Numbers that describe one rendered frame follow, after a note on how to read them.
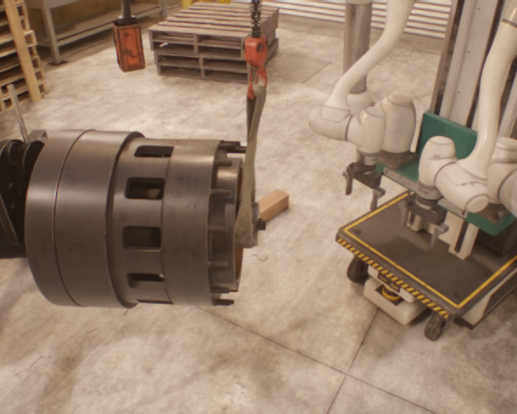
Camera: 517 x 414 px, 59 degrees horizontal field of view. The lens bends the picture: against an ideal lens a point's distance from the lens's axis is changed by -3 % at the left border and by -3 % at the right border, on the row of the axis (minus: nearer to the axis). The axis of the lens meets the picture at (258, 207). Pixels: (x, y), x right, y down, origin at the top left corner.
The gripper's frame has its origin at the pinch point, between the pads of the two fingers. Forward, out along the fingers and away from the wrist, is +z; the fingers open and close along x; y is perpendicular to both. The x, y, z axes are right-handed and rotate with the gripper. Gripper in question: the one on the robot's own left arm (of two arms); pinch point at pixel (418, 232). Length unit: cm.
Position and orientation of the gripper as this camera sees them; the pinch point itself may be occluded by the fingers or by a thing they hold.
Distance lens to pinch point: 181.1
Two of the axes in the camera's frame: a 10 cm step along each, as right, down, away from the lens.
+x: 6.2, 4.6, -6.3
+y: -7.8, 3.6, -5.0
